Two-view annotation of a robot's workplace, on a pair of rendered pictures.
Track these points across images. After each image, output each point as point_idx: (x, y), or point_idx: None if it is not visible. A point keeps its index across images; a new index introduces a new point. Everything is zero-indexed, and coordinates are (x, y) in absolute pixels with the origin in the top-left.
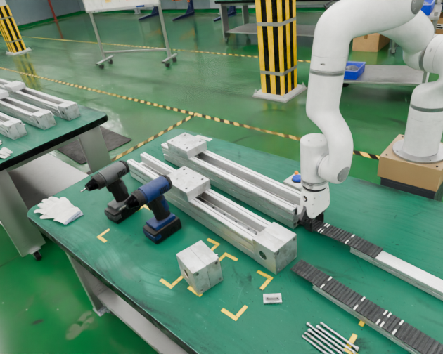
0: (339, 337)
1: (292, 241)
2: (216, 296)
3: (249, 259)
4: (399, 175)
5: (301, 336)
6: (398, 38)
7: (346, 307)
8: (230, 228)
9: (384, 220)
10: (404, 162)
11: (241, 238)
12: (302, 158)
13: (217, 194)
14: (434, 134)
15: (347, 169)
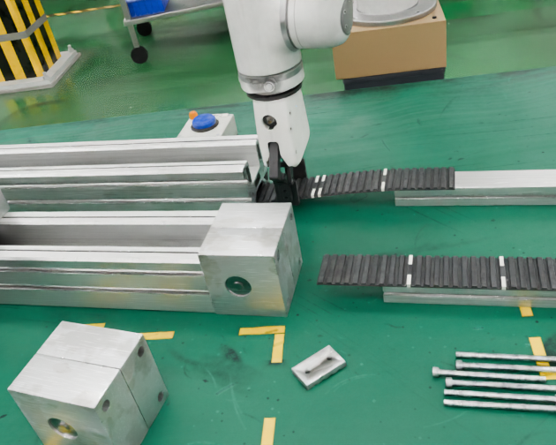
0: (516, 358)
1: (290, 222)
2: (178, 440)
3: (203, 318)
4: (376, 60)
5: (440, 405)
6: None
7: (479, 297)
8: (123, 264)
9: (406, 133)
10: (379, 29)
11: (163, 275)
12: (236, 16)
13: (39, 214)
14: None
15: (351, 1)
